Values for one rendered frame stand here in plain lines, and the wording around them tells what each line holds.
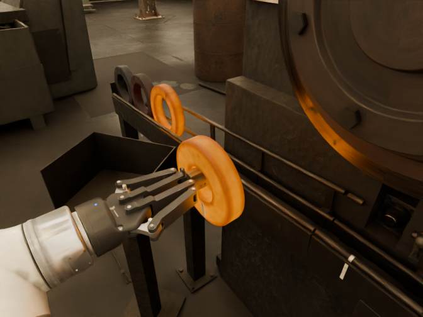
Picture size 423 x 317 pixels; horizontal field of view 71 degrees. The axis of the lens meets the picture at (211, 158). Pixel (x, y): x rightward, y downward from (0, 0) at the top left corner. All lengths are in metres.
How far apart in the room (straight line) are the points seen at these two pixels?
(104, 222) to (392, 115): 0.35
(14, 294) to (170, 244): 1.14
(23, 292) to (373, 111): 0.42
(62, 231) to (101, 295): 1.01
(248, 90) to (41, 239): 0.55
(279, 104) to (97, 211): 0.45
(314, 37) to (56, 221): 0.37
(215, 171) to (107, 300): 1.03
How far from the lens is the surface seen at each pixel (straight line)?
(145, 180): 0.48
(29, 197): 2.01
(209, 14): 3.19
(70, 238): 0.40
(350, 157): 0.49
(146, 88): 1.11
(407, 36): 0.32
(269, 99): 0.71
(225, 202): 0.45
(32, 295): 0.41
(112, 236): 0.42
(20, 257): 0.41
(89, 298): 1.41
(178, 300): 1.32
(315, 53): 0.38
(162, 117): 1.09
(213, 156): 0.44
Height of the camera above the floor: 1.14
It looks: 34 degrees down
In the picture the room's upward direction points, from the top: straight up
